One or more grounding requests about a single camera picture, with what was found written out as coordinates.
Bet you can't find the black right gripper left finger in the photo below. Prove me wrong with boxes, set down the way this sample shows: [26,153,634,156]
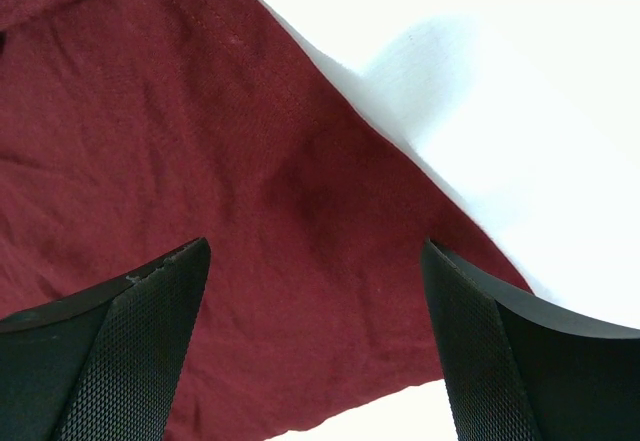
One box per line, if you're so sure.
[1,238,210,440]

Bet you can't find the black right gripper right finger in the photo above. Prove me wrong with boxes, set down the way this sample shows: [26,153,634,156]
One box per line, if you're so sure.
[421,241,639,440]

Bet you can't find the dark red t shirt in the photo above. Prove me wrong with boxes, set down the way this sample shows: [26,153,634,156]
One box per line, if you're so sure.
[1,0,524,440]

